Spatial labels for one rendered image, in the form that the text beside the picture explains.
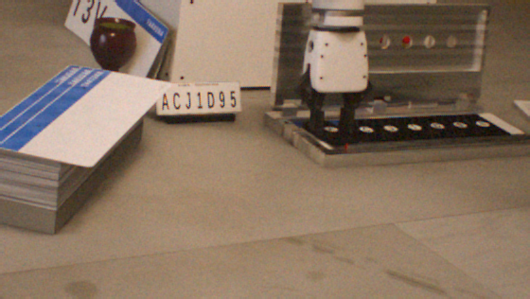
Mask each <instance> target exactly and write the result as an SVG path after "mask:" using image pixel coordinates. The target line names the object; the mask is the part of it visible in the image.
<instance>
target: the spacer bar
mask: <svg viewBox="0 0 530 299"><path fill-rule="evenodd" d="M478 115H479V116H481V117H483V118H484V119H487V120H489V121H491V122H492V123H494V124H496V125H498V126H499V128H501V129H503V130H505V131H507V132H510V133H511V134H524V132H521V131H519V130H518V129H516V128H514V126H512V125H511V124H509V123H507V122H504V121H502V120H501V119H500V118H498V117H496V116H495V115H493V114H478Z"/></svg>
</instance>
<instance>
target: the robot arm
mask: <svg viewBox="0 0 530 299"><path fill-rule="evenodd" d="M363 11H364V0H312V9H311V23H312V24H317V26H314V27H313V29H311V30H310V33H309V40H308V44H307V50H305V57H304V65H303V76H302V77H301V78H300V80H298V82H297V83H296V84H295V86H294V87H293V90H294V92H295V93H296V94H297V95H299V96H300V97H301V98H302V99H303V101H304V102H305V103H307V104H308V107H309V108H310V121H309V125H310V132H312V133H315V134H319V135H322V134H323V131H324V130H325V111H321V108H322V104H323V101H325V97H326V94H337V93H341V95H343V100H344V107H341V108H340V124H339V126H340V128H343V129H345V130H346V131H348V132H351V133H353V126H354V114H355V110H356V108H358V104H359V103H361V102H362V100H363V99H364V97H365V96H366V95H367V94H369V93H370V92H371V90H372V88H373V86H372V84H371V82H370V81H369V79H368V78H367V77H368V63H367V47H366V40H365V34H364V31H361V29H360V28H357V27H356V26H363ZM307 88H308V89H310V90H311V93H310V94H309V92H308V90H307Z"/></svg>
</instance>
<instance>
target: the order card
mask: <svg viewBox="0 0 530 299"><path fill-rule="evenodd" d="M170 83H172V86H171V87H170V88H169V89H168V91H167V92H166V93H165V94H164V95H163V96H162V97H160V98H159V99H158V100H157V101H156V114H157V115H181V114H231V113H241V112H242V107H241V93H240V81H239V80H228V81H190V82H170Z"/></svg>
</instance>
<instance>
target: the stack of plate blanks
mask: <svg viewBox="0 0 530 299"><path fill-rule="evenodd" d="M81 67H82V66H77V65H68V66H66V67H65V68H64V69H63V70H62V71H61V72H59V74H58V75H57V76H55V77H54V78H53V79H50V80H49V81H47V82H46V83H45V84H43V85H42V86H41V87H39V88H38V89H37V90H35V92H34V93H32V94H30V95H29V96H28V97H26V98H25V99H23V100H22V101H21V102H19V103H18V104H16V105H14V106H13V107H11V108H10V110H9V111H7V112H6V113H5V114H3V115H2V116H0V130H2V129H3V128H4V126H5V125H7V124H8V123H9V122H10V121H11V120H12V119H15V118H16V117H17V116H18V115H20V114H21V113H23V112H24V111H25V110H27V108H28V107H29V106H30V105H32V104H34V103H35V102H37V101H38V100H39V99H41V98H42V97H43V96H45V95H46V94H47V93H49V92H50V90H52V89H54V88H55V87H56V86H57V85H59V84H60V83H61V82H63V81H64V80H65V79H67V78H68V77H69V76H72V75H73V74H74V72H76V71H77V70H78V69H80V68H81ZM142 128H144V116H143V115H142V116H141V117H140V118H139V119H138V120H137V121H136V122H135V123H134V124H133V125H132V127H131V128H130V129H129V130H128V131H127V132H126V133H124V135H123V136H122V137H121V138H120V139H119V140H118V141H117V142H116V143H115V145H114V146H113V147H112V148H111V149H110V150H109V151H108V152H107V153H105V154H104V155H103V156H102V157H101V158H100V159H99V160H98V161H97V163H96V164H95V165H94V166H93V167H80V166H72V165H67V164H63V163H62V162H58V161H53V160H48V159H44V158H39V157H34V156H29V155H24V154H20V153H15V152H10V151H5V150H0V223H5V224H8V225H13V226H18V227H23V228H26V229H31V230H36V231H41V232H45V233H49V234H55V233H56V232H57V231H58V230H59V229H60V228H61V227H62V226H63V225H64V224H65V222H66V221H67V220H68V219H70V218H71V216H72V215H73V214H74V213H75V212H76V211H77V210H78V209H79V207H80V206H81V205H82V204H83V203H84V202H85V201H86V200H87V199H89V197H90V196H91V194H92V193H93V192H94V191H95V190H96V189H97V188H98V187H99V186H100V185H101V184H102V182H103V181H104V179H105V178H107V177H108V176H109V175H110V174H111V173H112V172H113V171H114V170H115V168H116V167H117V166H118V165H119V164H120V163H121V161H122V160H123V159H125V158H126V157H127V156H128V154H129V153H130V152H131V151H132V150H133V149H134V148H135V147H136V146H137V144H138V143H139V141H140V140H141V135H142Z"/></svg>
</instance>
